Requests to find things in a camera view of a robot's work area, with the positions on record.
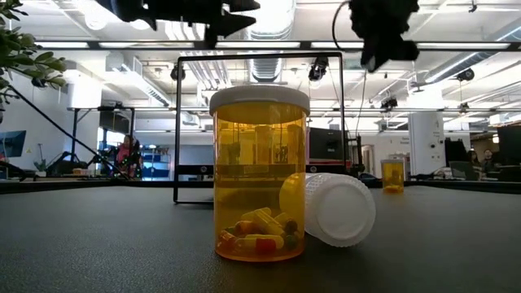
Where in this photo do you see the white bottle with ribbed cap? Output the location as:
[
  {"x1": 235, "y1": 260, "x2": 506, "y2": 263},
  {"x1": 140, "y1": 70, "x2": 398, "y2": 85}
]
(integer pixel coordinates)
[{"x1": 304, "y1": 172, "x2": 377, "y2": 248}]

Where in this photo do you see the green potted plant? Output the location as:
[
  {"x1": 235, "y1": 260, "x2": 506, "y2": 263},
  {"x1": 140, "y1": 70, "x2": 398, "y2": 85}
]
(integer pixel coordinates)
[{"x1": 0, "y1": 0, "x2": 68, "y2": 123}]

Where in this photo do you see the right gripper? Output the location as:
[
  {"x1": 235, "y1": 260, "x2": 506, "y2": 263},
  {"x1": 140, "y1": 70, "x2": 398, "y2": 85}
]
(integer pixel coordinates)
[{"x1": 348, "y1": 0, "x2": 421, "y2": 74}]

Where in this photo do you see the white column with sign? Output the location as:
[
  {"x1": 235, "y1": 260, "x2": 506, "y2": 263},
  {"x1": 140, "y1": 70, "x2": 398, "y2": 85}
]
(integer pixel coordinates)
[{"x1": 408, "y1": 112, "x2": 446, "y2": 177}]

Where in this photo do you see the amber pill bottle white cap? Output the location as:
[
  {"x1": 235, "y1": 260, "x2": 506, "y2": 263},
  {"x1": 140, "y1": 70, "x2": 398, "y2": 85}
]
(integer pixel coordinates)
[{"x1": 380, "y1": 158, "x2": 405, "y2": 195}]

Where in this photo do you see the black monitor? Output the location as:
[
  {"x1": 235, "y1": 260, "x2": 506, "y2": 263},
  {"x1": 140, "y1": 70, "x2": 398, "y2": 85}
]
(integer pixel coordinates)
[
  {"x1": 308, "y1": 126, "x2": 347, "y2": 163},
  {"x1": 497, "y1": 125, "x2": 521, "y2": 166}
]

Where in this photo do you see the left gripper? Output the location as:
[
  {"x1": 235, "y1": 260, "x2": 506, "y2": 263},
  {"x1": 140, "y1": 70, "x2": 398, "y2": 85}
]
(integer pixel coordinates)
[{"x1": 134, "y1": 0, "x2": 261, "y2": 46}]

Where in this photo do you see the blue wall screen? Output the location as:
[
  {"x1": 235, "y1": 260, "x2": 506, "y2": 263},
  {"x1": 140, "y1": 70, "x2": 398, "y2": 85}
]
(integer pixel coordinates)
[{"x1": 0, "y1": 129, "x2": 28, "y2": 159}]

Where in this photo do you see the black metal table frame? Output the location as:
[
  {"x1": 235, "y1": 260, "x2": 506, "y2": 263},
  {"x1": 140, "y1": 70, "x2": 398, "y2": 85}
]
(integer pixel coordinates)
[{"x1": 0, "y1": 72, "x2": 521, "y2": 195}]

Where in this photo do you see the wooden tray board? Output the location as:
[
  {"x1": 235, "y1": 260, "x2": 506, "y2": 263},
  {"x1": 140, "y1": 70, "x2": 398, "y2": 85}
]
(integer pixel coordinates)
[{"x1": 173, "y1": 51, "x2": 345, "y2": 205}]

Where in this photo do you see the large amber bottle with capsules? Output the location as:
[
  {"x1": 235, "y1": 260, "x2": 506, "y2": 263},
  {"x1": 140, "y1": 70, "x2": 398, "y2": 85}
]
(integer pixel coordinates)
[{"x1": 208, "y1": 84, "x2": 311, "y2": 263}]

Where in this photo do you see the silver ventilation duct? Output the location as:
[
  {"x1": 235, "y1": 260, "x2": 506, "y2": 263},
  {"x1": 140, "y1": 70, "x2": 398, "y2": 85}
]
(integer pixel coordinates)
[{"x1": 239, "y1": 0, "x2": 298, "y2": 84}]

